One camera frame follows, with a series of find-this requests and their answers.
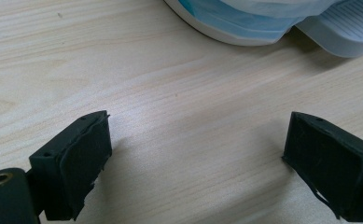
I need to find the pedal trash can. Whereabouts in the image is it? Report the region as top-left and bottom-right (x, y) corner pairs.
(163, 0), (363, 59)

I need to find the white translucent trash bag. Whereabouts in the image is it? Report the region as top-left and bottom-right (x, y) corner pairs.
(222, 0), (346, 19)

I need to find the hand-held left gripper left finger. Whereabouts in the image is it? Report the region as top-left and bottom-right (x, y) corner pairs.
(28, 109), (113, 222)

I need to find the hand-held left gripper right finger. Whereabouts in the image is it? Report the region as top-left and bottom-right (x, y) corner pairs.
(282, 111), (363, 223)

